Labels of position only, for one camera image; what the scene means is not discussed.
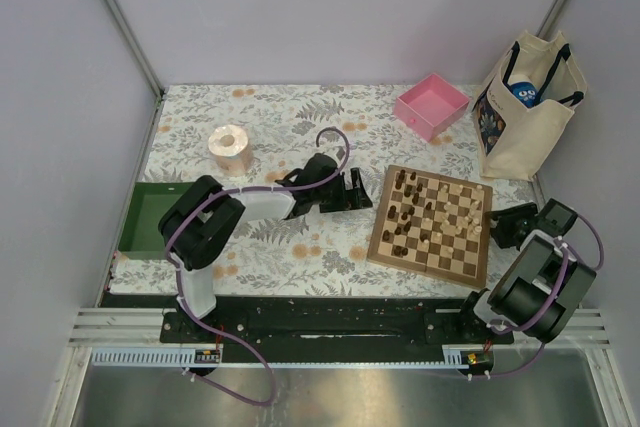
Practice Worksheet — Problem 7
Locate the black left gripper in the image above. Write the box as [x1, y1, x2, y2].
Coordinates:
[312, 168, 371, 213]

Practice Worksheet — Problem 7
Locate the wooden chess board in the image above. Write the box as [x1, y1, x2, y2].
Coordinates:
[367, 165, 493, 290]

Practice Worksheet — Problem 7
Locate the peach toilet paper roll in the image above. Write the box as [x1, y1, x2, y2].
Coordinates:
[208, 124, 253, 177]

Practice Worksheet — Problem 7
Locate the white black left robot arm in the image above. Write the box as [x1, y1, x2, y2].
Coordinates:
[158, 153, 373, 342]

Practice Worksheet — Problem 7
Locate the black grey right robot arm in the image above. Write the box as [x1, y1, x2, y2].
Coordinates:
[455, 199, 605, 344]

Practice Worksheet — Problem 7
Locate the pink open box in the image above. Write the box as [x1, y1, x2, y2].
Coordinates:
[393, 73, 469, 141]

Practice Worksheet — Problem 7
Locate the cream canvas tote bag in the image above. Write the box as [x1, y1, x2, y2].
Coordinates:
[471, 32, 587, 180]

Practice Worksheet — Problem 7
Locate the floral table mat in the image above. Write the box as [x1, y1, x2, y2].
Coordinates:
[105, 83, 561, 298]

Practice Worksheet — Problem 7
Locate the blue white bottle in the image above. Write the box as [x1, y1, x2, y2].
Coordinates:
[507, 74, 540, 109]

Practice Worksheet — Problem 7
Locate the green open box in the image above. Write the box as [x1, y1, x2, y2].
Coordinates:
[117, 182, 192, 260]

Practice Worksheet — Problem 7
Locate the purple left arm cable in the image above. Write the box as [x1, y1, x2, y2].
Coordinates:
[163, 127, 352, 308]

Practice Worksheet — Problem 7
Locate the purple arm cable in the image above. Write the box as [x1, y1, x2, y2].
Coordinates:
[487, 211, 606, 336]
[163, 127, 352, 308]

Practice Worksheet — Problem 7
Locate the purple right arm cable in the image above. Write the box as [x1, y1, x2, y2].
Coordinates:
[487, 211, 606, 336]

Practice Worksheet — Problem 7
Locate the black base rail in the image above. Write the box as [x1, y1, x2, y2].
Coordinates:
[159, 291, 516, 353]

